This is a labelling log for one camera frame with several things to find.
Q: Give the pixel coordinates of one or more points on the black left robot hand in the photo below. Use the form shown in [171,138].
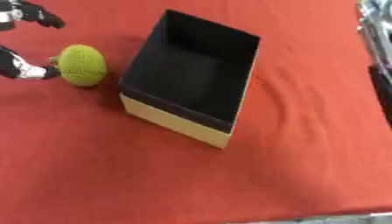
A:
[35,13]

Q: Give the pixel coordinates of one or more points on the tan cardboard box black inside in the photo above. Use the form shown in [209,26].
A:
[191,73]

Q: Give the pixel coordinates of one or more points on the green round soft toy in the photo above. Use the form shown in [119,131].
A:
[81,65]

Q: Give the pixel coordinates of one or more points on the silver metal frame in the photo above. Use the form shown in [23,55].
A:
[376,26]

